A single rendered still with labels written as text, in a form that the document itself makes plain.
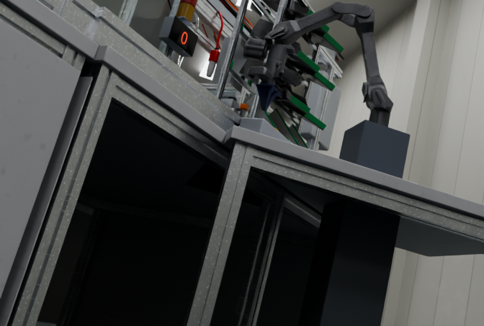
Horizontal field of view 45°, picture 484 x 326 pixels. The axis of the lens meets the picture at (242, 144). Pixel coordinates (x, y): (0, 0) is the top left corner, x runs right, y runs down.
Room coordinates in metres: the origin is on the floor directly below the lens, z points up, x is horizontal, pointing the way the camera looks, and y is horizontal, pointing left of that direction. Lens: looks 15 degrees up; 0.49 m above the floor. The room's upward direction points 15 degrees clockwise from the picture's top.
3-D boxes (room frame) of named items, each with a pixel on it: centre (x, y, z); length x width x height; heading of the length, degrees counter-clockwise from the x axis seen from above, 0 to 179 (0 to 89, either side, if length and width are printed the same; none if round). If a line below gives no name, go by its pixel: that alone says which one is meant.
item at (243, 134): (1.64, -0.35, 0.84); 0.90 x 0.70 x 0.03; 100
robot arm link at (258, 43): (1.66, 0.01, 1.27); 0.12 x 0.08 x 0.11; 79
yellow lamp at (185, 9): (1.63, 0.27, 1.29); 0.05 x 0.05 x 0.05
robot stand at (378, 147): (1.59, -0.36, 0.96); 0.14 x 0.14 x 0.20; 10
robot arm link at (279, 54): (1.65, -0.04, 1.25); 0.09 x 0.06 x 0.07; 79
